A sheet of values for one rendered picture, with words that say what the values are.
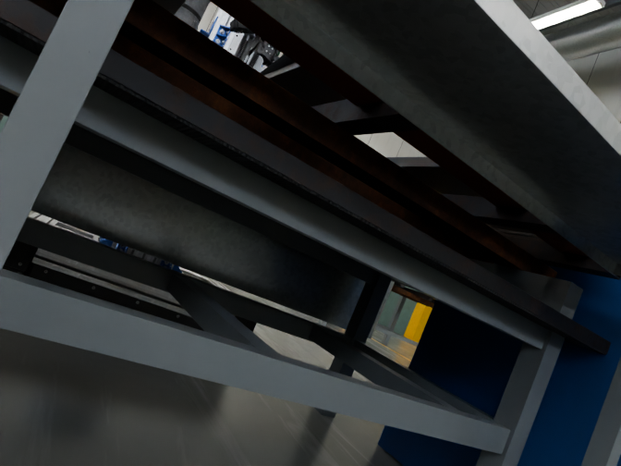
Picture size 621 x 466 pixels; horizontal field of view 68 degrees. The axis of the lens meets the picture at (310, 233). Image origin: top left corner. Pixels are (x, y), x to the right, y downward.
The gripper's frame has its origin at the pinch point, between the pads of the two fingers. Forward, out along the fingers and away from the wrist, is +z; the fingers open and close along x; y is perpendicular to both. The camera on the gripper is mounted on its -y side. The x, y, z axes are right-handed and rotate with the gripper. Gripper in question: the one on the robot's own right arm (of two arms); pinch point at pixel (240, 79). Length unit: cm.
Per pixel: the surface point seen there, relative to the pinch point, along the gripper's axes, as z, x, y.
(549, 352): 36, -61, 79
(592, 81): -540, 436, 749
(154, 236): 50, 16, 1
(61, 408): 86, -27, -11
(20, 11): 29, -67, -40
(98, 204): 48, 16, -17
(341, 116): 12, -50, 8
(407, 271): 34, -60, 28
